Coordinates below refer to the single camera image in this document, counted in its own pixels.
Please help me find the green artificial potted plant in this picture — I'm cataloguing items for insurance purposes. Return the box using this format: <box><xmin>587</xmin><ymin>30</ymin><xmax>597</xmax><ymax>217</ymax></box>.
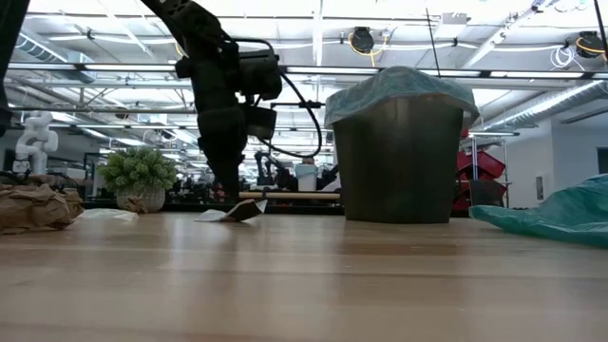
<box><xmin>97</xmin><ymin>146</ymin><xmax>180</xmax><ymax>214</ymax></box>

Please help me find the silver ventilation duct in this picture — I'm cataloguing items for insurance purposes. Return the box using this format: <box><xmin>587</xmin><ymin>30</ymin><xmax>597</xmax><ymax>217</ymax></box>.
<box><xmin>478</xmin><ymin>79</ymin><xmax>608</xmax><ymax>135</ymax></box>

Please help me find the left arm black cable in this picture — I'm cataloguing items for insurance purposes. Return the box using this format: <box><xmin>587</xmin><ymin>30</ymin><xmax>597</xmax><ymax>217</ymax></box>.
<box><xmin>232</xmin><ymin>37</ymin><xmax>324</xmax><ymax>161</ymax></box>

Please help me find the black ceiling cable reel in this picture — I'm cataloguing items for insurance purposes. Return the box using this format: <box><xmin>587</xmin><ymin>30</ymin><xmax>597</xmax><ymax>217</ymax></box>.
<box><xmin>575</xmin><ymin>29</ymin><xmax>606</xmax><ymax>60</ymax></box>
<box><xmin>348</xmin><ymin>26</ymin><xmax>377</xmax><ymax>57</ymax></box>

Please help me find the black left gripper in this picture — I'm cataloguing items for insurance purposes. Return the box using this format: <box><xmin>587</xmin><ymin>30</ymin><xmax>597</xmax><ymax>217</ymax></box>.
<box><xmin>196</xmin><ymin>102</ymin><xmax>249</xmax><ymax>204</ymax></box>

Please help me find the dark grey trash bin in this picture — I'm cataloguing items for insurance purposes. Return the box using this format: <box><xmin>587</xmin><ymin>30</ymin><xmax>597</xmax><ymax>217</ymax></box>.
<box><xmin>332</xmin><ymin>92</ymin><xmax>466</xmax><ymax>225</ymax></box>

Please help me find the thin black hanging cable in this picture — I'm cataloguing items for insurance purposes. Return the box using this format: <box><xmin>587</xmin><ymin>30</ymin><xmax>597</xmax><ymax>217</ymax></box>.
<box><xmin>425</xmin><ymin>7</ymin><xmax>442</xmax><ymax>77</ymax></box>

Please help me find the red storage bin rack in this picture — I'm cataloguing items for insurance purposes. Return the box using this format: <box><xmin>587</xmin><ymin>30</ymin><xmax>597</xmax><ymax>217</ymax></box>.
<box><xmin>453</xmin><ymin>128</ymin><xmax>507</xmax><ymax>212</ymax></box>

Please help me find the black stand pole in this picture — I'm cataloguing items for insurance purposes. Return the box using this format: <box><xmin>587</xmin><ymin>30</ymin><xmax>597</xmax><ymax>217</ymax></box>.
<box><xmin>593</xmin><ymin>0</ymin><xmax>608</xmax><ymax>48</ymax></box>

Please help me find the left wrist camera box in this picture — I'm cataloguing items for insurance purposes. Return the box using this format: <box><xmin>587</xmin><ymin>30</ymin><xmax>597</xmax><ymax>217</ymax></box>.
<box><xmin>245</xmin><ymin>104</ymin><xmax>278</xmax><ymax>141</ymax></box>

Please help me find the long ceiling light bar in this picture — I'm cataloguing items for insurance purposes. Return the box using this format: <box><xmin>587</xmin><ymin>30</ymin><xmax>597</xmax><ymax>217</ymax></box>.
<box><xmin>7</xmin><ymin>62</ymin><xmax>608</xmax><ymax>81</ymax></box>

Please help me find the white bucket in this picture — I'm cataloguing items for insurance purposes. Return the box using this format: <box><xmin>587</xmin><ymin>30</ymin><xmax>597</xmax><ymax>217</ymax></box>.
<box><xmin>294</xmin><ymin>162</ymin><xmax>319</xmax><ymax>193</ymax></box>

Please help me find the white cable coil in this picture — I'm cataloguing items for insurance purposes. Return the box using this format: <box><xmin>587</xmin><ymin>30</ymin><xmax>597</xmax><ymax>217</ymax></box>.
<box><xmin>549</xmin><ymin>45</ymin><xmax>577</xmax><ymax>71</ymax></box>

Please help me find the black aluminium cross rail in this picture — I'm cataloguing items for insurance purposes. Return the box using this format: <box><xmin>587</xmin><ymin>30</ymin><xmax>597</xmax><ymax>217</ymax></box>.
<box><xmin>83</xmin><ymin>200</ymin><xmax>347</xmax><ymax>216</ymax></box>

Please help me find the brown paper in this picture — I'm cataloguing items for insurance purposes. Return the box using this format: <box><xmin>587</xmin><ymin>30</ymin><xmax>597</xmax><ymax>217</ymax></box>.
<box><xmin>123</xmin><ymin>195</ymin><xmax>149</xmax><ymax>215</ymax></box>
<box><xmin>0</xmin><ymin>182</ymin><xmax>61</xmax><ymax>236</ymax></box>
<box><xmin>49</xmin><ymin>187</ymin><xmax>86</xmax><ymax>232</ymax></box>

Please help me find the clear plastic wrapper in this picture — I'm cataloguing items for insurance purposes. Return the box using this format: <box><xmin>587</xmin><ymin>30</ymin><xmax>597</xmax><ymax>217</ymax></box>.
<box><xmin>78</xmin><ymin>207</ymin><xmax>140</xmax><ymax>222</ymax></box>

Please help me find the white robot figure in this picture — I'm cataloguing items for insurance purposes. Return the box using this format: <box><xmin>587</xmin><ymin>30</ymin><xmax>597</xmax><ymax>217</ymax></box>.
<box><xmin>12</xmin><ymin>110</ymin><xmax>61</xmax><ymax>176</ymax></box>

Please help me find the teal trash bag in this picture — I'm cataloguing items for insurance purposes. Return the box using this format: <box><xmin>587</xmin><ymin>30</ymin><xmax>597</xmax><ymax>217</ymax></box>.
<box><xmin>468</xmin><ymin>173</ymin><xmax>608</xmax><ymax>249</ymax></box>

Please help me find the wooden workbench top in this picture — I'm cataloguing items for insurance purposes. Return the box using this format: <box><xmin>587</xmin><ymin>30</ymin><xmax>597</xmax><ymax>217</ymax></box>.
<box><xmin>237</xmin><ymin>190</ymin><xmax>342</xmax><ymax>200</ymax></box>

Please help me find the light blue trash bag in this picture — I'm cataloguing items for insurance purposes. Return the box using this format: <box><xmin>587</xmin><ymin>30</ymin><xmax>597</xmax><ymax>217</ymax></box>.
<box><xmin>324</xmin><ymin>65</ymin><xmax>481</xmax><ymax>129</ymax></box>

